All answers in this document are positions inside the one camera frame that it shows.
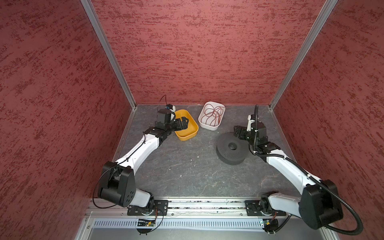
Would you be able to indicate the aluminium corner post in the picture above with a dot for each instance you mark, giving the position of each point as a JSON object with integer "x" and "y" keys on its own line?
{"x": 317, "y": 26}
{"x": 97, "y": 26}

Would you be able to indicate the yellow plastic tray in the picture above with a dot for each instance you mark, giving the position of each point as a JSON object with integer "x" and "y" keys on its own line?
{"x": 192, "y": 129}

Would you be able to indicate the right small circuit board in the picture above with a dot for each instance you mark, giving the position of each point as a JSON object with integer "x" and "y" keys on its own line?
{"x": 270, "y": 226}

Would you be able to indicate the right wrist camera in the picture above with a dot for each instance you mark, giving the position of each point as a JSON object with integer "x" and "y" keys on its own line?
{"x": 250, "y": 121}

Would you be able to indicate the white plastic tray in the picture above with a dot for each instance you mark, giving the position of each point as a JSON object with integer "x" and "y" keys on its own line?
{"x": 211, "y": 115}

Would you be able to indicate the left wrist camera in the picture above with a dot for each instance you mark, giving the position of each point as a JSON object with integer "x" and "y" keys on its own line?
{"x": 166, "y": 115}

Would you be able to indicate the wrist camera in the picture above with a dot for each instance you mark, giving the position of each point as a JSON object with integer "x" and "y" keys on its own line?
{"x": 166, "y": 115}
{"x": 250, "y": 121}

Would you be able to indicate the small circuit board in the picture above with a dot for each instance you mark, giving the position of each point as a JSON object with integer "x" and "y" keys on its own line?
{"x": 145, "y": 226}
{"x": 270, "y": 226}

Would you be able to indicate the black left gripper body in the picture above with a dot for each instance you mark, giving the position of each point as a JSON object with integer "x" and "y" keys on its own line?
{"x": 176, "y": 125}

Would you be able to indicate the left small circuit board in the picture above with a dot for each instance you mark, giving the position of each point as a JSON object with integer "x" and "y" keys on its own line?
{"x": 145, "y": 226}

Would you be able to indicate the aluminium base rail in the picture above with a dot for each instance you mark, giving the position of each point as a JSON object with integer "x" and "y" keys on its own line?
{"x": 199, "y": 207}

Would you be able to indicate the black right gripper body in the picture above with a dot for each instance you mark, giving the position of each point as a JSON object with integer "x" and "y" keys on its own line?
{"x": 245, "y": 135}

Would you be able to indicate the aluminium corner post right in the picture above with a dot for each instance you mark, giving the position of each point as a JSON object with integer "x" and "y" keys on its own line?
{"x": 317, "y": 26}

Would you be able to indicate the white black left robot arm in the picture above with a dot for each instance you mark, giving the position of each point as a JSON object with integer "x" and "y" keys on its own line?
{"x": 117, "y": 183}

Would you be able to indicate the grey perforated cable spool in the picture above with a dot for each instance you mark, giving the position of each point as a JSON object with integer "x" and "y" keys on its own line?
{"x": 231, "y": 150}

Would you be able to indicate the aluminium corner post left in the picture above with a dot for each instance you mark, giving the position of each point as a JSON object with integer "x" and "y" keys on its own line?
{"x": 97, "y": 26}

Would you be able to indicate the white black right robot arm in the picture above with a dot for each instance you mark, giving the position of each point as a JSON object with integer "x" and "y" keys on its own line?
{"x": 315, "y": 206}

